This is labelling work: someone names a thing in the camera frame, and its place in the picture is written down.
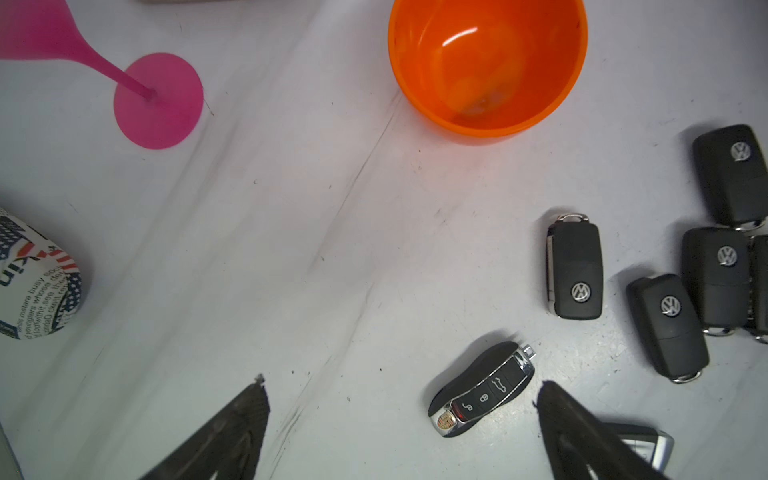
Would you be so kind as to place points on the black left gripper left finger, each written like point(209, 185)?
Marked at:
point(228, 446)

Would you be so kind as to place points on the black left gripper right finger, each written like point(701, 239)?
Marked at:
point(579, 445)

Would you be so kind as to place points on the chrome black smart key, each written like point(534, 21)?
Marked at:
point(496, 377)

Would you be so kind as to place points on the black VW flip key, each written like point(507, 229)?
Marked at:
point(575, 276)
point(716, 272)
point(732, 171)
point(668, 326)

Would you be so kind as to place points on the silver black smart key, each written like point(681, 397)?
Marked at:
point(652, 445)

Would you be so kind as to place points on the black flip key buttons up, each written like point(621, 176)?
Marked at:
point(757, 319)

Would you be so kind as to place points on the pink plastic wine goblet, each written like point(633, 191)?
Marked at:
point(158, 100)

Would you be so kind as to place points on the orange plastic bowl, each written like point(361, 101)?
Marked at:
point(487, 69)

